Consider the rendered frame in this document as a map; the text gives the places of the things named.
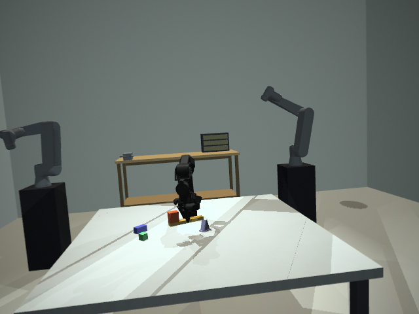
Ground small green cube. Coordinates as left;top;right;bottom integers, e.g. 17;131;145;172
138;232;148;241

